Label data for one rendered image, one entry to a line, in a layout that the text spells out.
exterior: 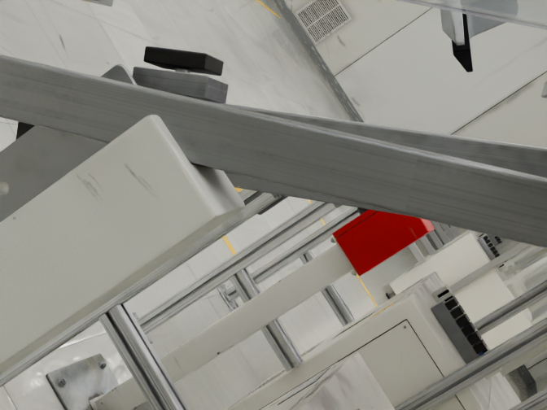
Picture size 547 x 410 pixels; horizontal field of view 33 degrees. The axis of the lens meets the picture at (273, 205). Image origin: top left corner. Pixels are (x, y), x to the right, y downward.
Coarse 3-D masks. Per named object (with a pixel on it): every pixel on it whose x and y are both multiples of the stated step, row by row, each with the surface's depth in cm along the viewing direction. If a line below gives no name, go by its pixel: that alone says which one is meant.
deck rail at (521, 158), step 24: (312, 120) 67; (336, 120) 67; (408, 144) 65; (432, 144) 65; (456, 144) 65; (480, 144) 64; (504, 144) 64; (528, 168) 63; (288, 192) 68; (312, 192) 67
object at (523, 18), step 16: (400, 0) 33; (416, 0) 32; (432, 0) 32; (448, 0) 32; (464, 0) 32; (480, 0) 31; (496, 0) 31; (512, 0) 31; (528, 0) 31; (544, 0) 31; (480, 16) 33; (496, 16) 32; (512, 16) 31; (528, 16) 31; (544, 16) 31
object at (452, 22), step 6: (444, 12) 67; (450, 12) 67; (456, 12) 67; (444, 18) 67; (450, 18) 67; (456, 18) 67; (444, 24) 68; (450, 24) 67; (456, 24) 67; (462, 24) 67; (444, 30) 68; (450, 30) 67; (456, 30) 67; (462, 30) 67; (450, 36) 67; (456, 36) 67; (462, 36) 67; (456, 42) 67; (462, 42) 67
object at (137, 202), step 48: (144, 144) 44; (48, 192) 45; (96, 192) 44; (144, 192) 44; (192, 192) 43; (0, 240) 46; (48, 240) 45; (96, 240) 44; (144, 240) 44; (192, 240) 47; (0, 288) 46; (48, 288) 45; (96, 288) 45; (0, 336) 46; (48, 336) 48
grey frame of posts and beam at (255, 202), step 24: (240, 192) 142; (264, 192) 142; (240, 216) 142; (216, 240) 146; (168, 264) 145; (144, 288) 149; (96, 312) 148; (72, 336) 152; (24, 360) 152; (0, 384) 154; (528, 408) 131
